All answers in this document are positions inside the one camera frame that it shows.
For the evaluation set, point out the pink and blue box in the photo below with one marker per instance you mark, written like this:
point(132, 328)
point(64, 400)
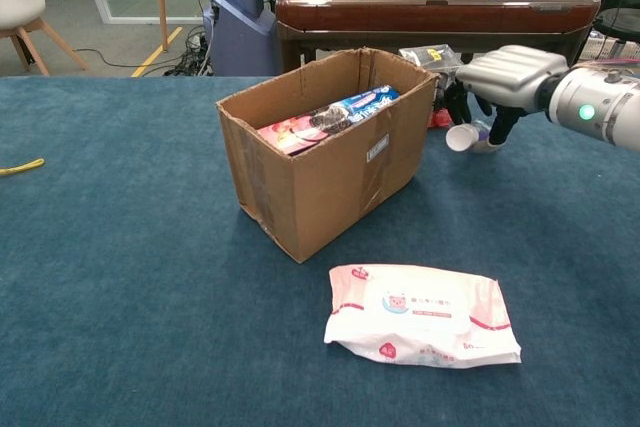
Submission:
point(320, 124)

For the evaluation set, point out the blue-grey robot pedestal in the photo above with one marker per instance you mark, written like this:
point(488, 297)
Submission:
point(240, 22)

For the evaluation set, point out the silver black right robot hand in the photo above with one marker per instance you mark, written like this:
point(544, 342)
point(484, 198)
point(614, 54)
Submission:
point(515, 77)

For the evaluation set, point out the brown mahjong table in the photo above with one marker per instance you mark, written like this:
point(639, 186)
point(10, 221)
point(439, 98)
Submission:
point(425, 14)

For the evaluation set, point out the clear plastic snack bag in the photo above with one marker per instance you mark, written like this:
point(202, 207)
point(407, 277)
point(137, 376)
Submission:
point(430, 57)

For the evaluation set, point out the blue felt table mat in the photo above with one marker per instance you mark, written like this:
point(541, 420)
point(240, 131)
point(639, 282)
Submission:
point(125, 272)

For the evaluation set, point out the white power strip with plugs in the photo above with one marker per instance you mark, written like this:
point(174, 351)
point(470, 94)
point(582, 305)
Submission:
point(195, 40)

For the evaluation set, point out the white pink wet wipes pack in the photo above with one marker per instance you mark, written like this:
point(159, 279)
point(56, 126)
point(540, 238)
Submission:
point(420, 317)

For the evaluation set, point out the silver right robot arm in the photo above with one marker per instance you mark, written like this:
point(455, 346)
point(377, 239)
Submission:
point(600, 107)

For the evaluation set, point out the purple tube white cap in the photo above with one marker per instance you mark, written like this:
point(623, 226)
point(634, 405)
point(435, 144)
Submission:
point(461, 138)

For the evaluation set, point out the open brown cardboard box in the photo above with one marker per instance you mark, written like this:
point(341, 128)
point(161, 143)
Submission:
point(325, 187)

